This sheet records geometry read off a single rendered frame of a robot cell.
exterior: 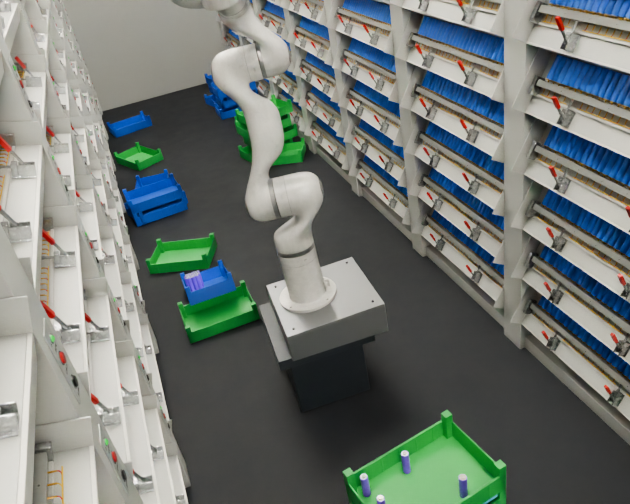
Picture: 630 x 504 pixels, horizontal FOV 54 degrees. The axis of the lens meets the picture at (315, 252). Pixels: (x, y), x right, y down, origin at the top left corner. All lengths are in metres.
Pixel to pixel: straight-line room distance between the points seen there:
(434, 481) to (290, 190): 0.86
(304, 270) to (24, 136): 0.89
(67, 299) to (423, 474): 0.88
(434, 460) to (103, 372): 0.79
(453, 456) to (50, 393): 1.01
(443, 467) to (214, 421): 0.94
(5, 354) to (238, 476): 1.37
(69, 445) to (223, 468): 1.21
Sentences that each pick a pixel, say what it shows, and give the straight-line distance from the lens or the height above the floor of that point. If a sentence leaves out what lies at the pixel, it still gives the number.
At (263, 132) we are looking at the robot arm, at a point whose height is 0.94.
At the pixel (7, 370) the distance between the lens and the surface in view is 0.75.
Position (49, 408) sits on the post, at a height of 1.04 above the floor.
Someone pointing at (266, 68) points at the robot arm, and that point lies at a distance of 1.78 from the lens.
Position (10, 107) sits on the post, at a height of 1.24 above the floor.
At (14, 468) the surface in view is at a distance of 0.64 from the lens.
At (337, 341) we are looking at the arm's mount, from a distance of 1.93.
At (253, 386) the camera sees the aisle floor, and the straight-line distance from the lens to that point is 2.30.
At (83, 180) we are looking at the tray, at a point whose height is 0.79.
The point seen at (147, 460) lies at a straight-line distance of 1.43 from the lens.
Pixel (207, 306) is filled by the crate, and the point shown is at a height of 0.01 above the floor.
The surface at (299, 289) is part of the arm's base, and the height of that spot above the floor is 0.44.
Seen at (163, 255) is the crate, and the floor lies 0.00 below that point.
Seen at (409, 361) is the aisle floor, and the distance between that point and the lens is 2.27.
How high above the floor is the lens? 1.56
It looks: 32 degrees down
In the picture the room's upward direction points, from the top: 11 degrees counter-clockwise
